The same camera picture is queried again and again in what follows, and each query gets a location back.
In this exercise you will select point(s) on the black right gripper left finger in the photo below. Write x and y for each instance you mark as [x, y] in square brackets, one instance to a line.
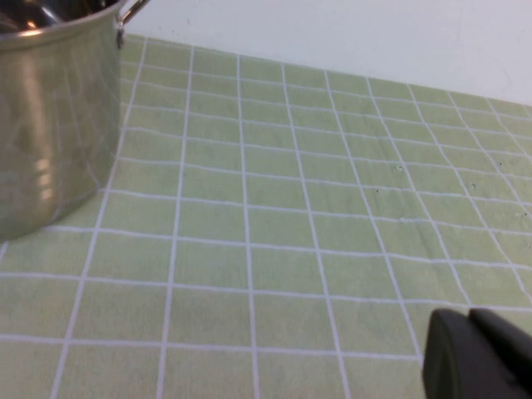
[457, 361]

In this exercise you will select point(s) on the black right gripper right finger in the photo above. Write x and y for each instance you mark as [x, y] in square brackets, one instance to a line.
[515, 353]

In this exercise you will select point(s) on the green grid tablecloth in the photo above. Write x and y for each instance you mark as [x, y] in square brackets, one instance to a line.
[291, 228]

